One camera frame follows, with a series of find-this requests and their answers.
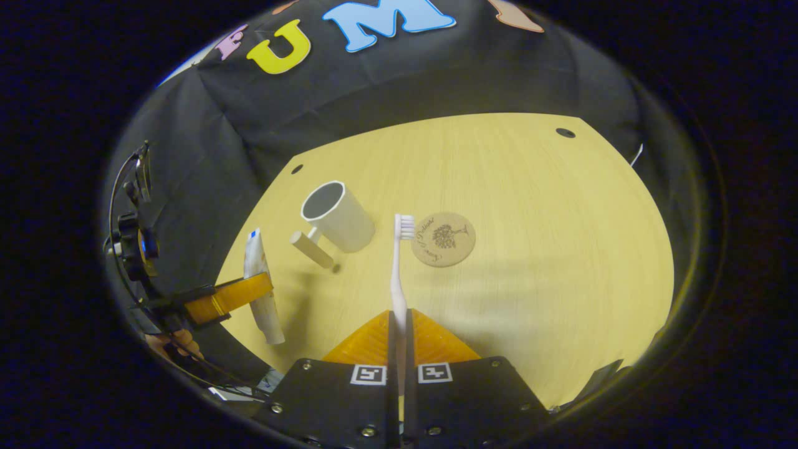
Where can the white toothbrush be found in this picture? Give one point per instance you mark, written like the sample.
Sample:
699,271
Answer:
397,280

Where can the black backdrop cloth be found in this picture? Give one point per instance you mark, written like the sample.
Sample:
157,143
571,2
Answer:
374,87

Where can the white toothpaste tube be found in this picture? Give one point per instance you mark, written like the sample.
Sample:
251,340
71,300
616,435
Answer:
254,259

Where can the white cup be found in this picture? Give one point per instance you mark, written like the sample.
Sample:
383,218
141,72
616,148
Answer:
346,221

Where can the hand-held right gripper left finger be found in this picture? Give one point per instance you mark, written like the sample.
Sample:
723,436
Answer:
392,349

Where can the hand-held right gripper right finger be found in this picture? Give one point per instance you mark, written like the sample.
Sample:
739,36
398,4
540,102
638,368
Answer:
411,374

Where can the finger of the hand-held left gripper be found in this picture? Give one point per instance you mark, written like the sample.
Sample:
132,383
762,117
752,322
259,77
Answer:
230,296

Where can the round cork coaster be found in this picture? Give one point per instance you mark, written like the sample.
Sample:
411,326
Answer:
443,240

